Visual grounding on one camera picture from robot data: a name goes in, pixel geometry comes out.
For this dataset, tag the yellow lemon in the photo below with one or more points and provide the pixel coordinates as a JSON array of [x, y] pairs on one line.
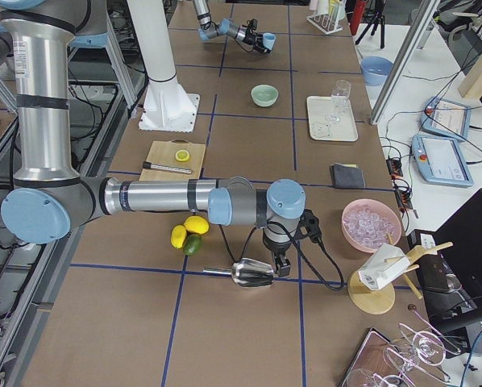
[[178, 236], [196, 224]]

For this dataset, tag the aluminium frame post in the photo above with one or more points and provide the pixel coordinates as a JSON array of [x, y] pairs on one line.
[[412, 38]]

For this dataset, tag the near teach pendant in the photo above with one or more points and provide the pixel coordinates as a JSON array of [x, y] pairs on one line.
[[440, 161]]

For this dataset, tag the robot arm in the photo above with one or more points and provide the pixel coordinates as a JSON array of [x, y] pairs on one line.
[[50, 197], [209, 29]]

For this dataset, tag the red bottle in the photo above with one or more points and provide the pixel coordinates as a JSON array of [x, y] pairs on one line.
[[357, 15]]

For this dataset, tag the green lime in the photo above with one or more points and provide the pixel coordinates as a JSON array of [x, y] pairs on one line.
[[192, 244]]

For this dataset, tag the halved lemon slice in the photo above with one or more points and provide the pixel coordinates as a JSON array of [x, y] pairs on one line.
[[182, 155]]

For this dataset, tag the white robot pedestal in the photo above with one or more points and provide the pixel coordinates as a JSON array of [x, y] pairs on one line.
[[166, 107]]

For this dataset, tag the clear wine glass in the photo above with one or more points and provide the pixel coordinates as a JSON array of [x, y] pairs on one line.
[[339, 97]]

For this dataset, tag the metal ice scoop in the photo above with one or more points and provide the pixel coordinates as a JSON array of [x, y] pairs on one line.
[[247, 273]]

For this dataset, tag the lower yellow lemon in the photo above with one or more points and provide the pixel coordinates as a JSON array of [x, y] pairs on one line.
[[178, 236]]

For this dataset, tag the black laptop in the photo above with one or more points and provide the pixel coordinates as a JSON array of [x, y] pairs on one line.
[[463, 259]]

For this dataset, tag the upturned wine glasses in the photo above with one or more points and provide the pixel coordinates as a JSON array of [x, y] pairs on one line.
[[413, 359]]

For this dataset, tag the wooden cup stand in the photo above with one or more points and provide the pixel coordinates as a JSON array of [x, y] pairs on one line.
[[381, 301]]

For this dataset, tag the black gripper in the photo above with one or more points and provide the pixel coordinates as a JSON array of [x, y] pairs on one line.
[[276, 248], [251, 38]]

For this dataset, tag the blue plastic bowl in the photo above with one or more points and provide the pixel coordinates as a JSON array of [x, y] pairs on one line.
[[375, 70]]

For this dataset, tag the dark grey cloth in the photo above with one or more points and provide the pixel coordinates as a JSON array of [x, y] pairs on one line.
[[347, 177]]

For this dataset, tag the cream bear tray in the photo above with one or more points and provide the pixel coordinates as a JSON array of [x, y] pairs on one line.
[[318, 107]]

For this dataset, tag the far teach pendant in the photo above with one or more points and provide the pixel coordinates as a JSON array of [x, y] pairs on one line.
[[446, 118]]

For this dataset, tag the light blue cup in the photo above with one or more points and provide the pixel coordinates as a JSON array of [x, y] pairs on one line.
[[268, 40]]

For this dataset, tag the teach pendant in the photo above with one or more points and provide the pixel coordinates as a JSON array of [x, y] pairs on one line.
[[440, 161], [446, 118]]

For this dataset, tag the black handled knife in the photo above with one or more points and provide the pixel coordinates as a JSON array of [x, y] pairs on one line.
[[166, 168]]

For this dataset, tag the green ceramic bowl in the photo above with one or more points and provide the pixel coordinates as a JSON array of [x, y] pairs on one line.
[[264, 95]]

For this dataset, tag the upper yellow lemon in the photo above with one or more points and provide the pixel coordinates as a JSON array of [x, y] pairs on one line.
[[196, 224]]

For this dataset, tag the white wire cup rack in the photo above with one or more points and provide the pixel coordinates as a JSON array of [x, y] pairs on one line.
[[327, 15]]

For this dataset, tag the black tripod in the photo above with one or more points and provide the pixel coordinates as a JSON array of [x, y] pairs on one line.
[[378, 20]]

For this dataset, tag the pink bowl of ice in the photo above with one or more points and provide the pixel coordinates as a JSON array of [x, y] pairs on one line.
[[367, 224]]

